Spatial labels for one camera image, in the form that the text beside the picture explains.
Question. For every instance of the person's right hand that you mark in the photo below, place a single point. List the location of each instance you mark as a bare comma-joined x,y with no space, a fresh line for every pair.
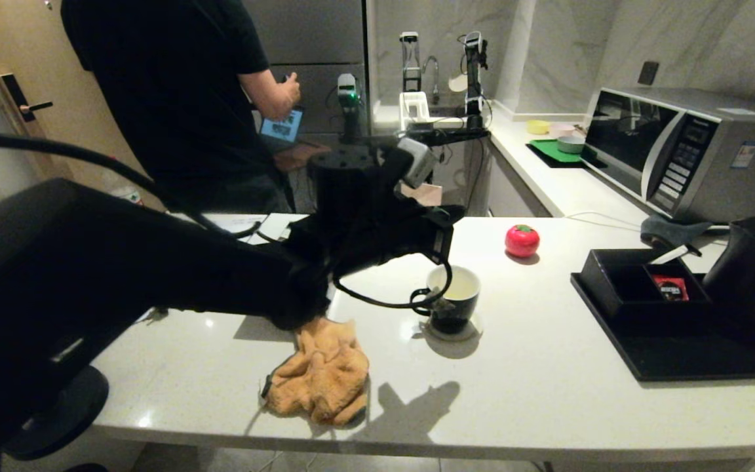
289,95

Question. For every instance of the pink bowl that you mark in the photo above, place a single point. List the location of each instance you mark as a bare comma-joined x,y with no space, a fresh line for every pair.
561,128

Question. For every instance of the grey device green light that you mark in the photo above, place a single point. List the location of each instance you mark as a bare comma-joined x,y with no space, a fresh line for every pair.
348,95

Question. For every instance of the grey refrigerator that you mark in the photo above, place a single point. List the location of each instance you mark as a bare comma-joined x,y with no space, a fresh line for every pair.
325,39

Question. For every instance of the black mug white inside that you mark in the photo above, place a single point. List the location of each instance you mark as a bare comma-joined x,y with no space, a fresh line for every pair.
463,308

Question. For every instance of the red tomato-shaped timer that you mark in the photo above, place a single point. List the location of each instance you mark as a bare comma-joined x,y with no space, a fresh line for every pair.
522,242

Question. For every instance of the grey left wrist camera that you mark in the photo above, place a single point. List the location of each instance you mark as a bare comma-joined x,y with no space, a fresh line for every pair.
417,162

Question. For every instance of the yellow bowl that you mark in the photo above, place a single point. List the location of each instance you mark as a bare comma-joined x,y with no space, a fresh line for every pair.
538,126

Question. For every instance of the chrome faucet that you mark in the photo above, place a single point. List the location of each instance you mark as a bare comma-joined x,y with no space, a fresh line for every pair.
434,77

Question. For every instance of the green bowl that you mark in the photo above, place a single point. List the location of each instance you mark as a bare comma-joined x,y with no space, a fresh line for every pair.
571,144

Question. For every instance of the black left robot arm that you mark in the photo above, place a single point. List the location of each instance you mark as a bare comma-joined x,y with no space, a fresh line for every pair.
122,275

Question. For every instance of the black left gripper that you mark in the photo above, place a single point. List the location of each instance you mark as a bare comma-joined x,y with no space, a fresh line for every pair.
410,236

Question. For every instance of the dark wall socket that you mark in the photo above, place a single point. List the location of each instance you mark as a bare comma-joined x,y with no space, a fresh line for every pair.
648,72

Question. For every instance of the silver microwave oven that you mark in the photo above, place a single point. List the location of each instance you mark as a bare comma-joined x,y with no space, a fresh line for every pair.
744,183

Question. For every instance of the black teleoperation rig stand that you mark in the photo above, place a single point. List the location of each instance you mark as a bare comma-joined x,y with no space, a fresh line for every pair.
443,134

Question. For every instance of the white plastic stand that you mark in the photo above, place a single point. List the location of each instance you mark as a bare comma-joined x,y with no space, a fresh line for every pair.
413,108

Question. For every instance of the orange microfibre cloth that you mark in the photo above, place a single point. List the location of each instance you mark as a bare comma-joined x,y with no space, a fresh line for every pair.
325,373

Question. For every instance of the laptop with blue screen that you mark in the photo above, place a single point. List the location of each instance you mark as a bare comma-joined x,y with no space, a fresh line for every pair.
282,126

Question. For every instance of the beige wooden door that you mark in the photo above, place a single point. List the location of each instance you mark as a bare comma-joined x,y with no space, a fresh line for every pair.
23,52

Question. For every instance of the dark grey cloth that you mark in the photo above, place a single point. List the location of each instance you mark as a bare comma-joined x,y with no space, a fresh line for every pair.
671,229

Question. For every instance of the green cutting mat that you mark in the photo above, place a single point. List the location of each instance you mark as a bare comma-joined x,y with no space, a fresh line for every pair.
551,151

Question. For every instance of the person's right forearm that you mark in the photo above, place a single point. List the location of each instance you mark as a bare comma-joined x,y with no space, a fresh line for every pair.
263,92

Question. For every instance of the beige QR code sign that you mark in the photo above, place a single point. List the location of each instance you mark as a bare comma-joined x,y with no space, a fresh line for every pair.
426,195

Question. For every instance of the round white coaster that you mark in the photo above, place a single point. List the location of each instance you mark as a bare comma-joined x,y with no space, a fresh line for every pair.
474,333

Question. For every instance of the black compartment organizer box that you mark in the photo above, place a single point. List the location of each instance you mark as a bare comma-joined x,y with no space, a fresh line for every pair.
626,295

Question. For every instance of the person in black shirt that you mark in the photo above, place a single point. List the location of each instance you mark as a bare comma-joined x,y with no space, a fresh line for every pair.
168,98

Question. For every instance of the black round kettle base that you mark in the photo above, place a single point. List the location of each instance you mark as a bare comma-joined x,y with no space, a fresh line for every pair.
69,419

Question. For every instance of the white stick sachet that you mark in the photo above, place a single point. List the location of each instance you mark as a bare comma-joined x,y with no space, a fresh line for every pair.
672,254

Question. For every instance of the brown wooden side table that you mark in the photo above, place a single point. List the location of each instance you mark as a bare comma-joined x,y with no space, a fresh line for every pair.
299,156

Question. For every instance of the black rectangular tray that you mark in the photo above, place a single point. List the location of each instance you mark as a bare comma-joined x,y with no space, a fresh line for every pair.
679,357

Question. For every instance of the red sachet packet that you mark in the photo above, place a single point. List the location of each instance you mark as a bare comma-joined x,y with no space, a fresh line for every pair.
672,287

